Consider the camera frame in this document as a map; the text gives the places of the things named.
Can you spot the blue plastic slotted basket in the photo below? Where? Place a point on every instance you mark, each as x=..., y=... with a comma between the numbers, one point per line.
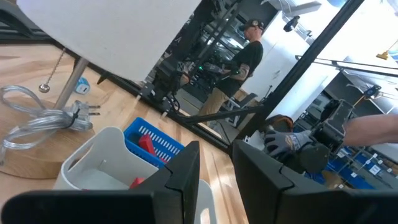
x=133, y=137

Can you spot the red charger block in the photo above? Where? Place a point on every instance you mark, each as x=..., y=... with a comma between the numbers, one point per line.
x=146, y=143

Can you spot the black metal table frame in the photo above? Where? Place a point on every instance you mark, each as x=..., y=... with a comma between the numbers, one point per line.
x=311, y=53

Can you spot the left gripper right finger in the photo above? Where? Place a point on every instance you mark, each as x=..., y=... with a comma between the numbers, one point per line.
x=295, y=208

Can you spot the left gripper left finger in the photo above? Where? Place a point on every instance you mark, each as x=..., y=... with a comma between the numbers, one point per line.
x=124, y=208

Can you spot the person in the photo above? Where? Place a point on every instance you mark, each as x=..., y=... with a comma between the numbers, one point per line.
x=248, y=59

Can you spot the person's forearm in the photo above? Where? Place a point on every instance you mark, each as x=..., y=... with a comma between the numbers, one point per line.
x=370, y=129

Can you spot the yellow hanging pendant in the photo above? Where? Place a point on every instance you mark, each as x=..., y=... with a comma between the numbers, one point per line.
x=382, y=56

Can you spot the person's gloved hand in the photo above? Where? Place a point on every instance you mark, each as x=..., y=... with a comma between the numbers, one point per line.
x=286, y=143

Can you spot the black robot device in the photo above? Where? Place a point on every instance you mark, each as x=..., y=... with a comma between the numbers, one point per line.
x=329, y=130

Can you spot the black ceiling camera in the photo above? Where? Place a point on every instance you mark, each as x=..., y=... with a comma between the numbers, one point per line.
x=290, y=24

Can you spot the light blue white charger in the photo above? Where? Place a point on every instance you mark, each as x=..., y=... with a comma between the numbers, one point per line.
x=82, y=86

